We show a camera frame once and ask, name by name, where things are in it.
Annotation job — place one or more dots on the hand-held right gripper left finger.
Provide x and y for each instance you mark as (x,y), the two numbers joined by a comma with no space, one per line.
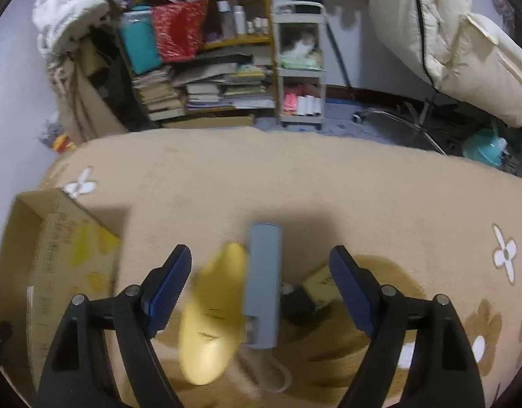
(169,289)

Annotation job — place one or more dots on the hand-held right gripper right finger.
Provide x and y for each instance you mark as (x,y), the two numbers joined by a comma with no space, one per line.
(350,290)

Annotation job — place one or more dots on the light blue power bank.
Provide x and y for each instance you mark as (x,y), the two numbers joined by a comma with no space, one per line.
(263,284)

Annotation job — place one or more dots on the cardboard box with yellow print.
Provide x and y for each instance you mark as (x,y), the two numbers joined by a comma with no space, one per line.
(52,255)

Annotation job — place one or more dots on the small yellow box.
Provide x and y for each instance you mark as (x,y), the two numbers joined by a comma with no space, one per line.
(320,282)

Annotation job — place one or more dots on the black key bundle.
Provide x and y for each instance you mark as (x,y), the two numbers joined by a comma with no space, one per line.
(297,306)

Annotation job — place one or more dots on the yellow round plate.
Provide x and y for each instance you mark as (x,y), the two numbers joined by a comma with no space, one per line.
(210,327)

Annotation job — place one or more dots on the teal plastic basin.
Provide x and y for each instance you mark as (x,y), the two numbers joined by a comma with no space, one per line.
(484,148)

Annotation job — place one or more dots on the stack of books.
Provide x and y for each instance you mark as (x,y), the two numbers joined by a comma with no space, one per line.
(201,93)

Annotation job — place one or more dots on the beige hanging cloth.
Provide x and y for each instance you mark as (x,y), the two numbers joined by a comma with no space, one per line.
(86,102)

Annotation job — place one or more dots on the white storage cart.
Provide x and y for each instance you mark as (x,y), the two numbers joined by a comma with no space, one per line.
(301,72)

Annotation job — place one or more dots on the teal storage container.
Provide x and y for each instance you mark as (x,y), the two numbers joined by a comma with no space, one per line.
(139,46)

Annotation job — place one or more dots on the red patterned bag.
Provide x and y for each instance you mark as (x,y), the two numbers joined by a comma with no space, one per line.
(178,34)

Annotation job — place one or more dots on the wooden bookshelf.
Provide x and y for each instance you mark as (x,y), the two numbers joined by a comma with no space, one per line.
(239,41)

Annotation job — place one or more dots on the cream padded coat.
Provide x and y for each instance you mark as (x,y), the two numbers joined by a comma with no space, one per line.
(456,51)

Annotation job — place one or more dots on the white quilted jacket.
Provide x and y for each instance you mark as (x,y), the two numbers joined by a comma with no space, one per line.
(69,4)

